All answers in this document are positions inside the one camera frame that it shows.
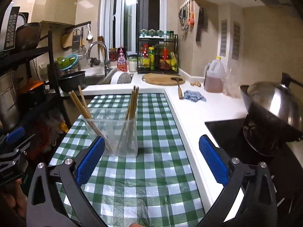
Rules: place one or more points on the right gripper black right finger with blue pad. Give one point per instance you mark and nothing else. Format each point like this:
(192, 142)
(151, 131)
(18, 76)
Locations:
(247, 198)

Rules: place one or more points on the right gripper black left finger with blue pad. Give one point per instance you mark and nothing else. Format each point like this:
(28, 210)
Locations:
(45, 207)

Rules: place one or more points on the wooden chopstick pair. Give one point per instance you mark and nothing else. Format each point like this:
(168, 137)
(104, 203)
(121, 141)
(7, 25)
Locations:
(79, 105)

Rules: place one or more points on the hanging kitchen utensils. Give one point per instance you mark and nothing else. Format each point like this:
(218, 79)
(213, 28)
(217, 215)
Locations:
(186, 15)

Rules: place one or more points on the black induction cooktop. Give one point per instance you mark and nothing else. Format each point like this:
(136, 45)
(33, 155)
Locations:
(242, 139)

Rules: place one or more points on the black pot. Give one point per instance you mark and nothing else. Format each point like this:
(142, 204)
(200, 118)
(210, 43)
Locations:
(71, 81)

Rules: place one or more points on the steel wok with lid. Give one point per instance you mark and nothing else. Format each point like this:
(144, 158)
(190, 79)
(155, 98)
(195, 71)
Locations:
(274, 105)

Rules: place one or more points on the green white checkered tablecloth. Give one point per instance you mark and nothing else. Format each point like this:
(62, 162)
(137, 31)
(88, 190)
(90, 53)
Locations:
(157, 187)

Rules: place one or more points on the green plastic bowl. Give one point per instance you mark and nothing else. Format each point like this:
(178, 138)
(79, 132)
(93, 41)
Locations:
(65, 63)

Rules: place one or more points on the black shelf rack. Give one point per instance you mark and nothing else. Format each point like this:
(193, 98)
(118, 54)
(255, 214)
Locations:
(12, 59)

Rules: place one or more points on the clear plastic utensil container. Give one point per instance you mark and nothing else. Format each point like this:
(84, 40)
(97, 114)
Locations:
(110, 121)

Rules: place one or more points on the wooden chopsticks in container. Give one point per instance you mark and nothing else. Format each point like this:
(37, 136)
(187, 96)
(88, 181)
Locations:
(128, 126)

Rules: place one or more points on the blue dish cloth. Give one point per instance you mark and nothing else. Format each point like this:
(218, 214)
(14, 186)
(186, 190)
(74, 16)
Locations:
(193, 96)

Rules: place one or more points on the chrome sink faucet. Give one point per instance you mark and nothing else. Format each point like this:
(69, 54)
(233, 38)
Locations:
(97, 58)

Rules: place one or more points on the plastic jug brown liquid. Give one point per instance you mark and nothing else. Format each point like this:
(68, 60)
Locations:
(214, 76)

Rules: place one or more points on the microwave oven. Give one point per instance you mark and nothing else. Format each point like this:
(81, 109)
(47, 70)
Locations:
(13, 19)

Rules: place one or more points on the pink dish soap bottle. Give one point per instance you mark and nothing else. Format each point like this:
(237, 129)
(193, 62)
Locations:
(121, 61)

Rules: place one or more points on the white jar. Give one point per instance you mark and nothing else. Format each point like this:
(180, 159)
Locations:
(132, 64)

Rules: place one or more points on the round wooden cutting board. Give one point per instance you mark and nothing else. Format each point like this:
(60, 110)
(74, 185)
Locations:
(162, 79)

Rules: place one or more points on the black spice rack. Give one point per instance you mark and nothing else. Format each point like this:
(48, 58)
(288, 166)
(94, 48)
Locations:
(158, 52)

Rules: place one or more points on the wooden handled spatula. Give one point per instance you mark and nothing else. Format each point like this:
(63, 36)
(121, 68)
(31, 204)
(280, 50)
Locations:
(178, 79)

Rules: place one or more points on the window frame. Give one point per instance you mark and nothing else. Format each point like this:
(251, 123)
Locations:
(121, 21)

